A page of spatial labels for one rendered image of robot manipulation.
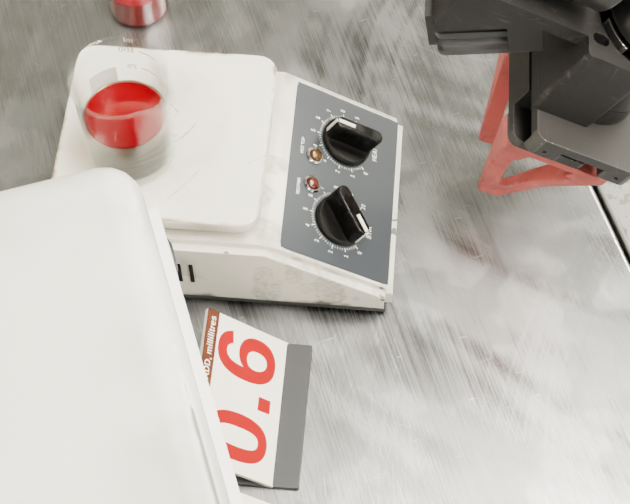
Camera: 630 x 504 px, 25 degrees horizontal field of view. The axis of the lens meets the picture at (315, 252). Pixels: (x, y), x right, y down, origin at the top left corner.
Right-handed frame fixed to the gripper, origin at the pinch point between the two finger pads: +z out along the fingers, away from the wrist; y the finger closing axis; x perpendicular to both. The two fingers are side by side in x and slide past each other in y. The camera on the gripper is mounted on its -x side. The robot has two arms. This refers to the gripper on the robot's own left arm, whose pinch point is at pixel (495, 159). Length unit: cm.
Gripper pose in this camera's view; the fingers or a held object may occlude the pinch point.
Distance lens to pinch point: 82.8
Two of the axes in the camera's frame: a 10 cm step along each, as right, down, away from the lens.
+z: -4.4, 4.2, 7.9
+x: 8.9, 2.9, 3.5
